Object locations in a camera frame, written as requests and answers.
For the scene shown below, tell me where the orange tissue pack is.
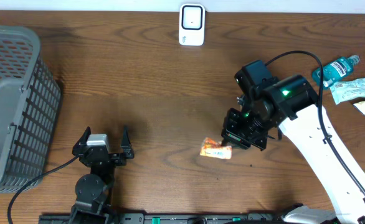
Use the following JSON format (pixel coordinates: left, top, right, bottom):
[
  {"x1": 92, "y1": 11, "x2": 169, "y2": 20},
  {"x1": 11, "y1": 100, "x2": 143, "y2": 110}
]
[{"x1": 199, "y1": 138, "x2": 232, "y2": 160}]

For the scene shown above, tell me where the grey plastic mesh basket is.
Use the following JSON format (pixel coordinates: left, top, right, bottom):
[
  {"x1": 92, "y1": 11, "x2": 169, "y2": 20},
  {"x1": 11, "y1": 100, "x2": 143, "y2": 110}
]
[{"x1": 0, "y1": 26, "x2": 62, "y2": 194}]

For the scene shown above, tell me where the teal plastic bottle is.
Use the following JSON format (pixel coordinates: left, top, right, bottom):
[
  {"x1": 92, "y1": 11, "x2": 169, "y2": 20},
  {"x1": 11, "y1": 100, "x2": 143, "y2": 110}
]
[{"x1": 311, "y1": 55, "x2": 360, "y2": 90}]

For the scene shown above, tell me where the black right camera cable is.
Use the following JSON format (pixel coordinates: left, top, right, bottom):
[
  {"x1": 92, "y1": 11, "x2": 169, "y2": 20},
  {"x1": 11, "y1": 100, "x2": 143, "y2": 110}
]
[{"x1": 265, "y1": 50, "x2": 365, "y2": 215}]

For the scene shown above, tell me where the pale green wipes pack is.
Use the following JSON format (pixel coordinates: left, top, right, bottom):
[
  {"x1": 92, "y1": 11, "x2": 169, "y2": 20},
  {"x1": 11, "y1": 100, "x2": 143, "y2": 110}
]
[{"x1": 330, "y1": 78, "x2": 365, "y2": 105}]

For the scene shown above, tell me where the white barcode scanner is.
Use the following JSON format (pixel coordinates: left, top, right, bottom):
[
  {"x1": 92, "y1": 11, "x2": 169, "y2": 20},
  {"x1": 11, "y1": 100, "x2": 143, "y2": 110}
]
[{"x1": 179, "y1": 3, "x2": 206, "y2": 46}]

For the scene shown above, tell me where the black camera cable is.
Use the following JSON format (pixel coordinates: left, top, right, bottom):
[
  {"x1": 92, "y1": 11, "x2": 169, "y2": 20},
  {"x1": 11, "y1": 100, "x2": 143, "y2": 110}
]
[
  {"x1": 265, "y1": 50, "x2": 365, "y2": 215},
  {"x1": 7, "y1": 155, "x2": 80, "y2": 224}
]

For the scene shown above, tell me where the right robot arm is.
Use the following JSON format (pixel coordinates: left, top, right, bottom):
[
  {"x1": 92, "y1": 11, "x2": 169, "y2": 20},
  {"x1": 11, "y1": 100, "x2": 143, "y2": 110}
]
[{"x1": 222, "y1": 60, "x2": 365, "y2": 223}]

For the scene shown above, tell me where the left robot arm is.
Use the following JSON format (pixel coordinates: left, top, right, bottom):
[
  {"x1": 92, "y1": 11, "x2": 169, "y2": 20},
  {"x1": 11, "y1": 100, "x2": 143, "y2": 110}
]
[{"x1": 69, "y1": 126, "x2": 135, "y2": 224}]

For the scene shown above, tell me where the black left camera cable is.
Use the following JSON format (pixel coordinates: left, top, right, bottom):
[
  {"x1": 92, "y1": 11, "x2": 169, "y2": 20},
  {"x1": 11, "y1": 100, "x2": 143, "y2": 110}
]
[{"x1": 7, "y1": 155, "x2": 80, "y2": 224}]

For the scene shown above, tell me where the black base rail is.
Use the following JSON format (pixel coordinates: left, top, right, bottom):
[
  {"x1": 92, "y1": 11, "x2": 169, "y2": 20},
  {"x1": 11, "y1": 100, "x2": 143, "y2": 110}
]
[{"x1": 38, "y1": 213, "x2": 285, "y2": 224}]

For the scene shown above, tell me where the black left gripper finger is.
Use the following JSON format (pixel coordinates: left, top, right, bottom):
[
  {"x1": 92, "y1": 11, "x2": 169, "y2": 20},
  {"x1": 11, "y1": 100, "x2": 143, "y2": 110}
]
[
  {"x1": 75, "y1": 126, "x2": 91, "y2": 146},
  {"x1": 121, "y1": 126, "x2": 135, "y2": 159}
]

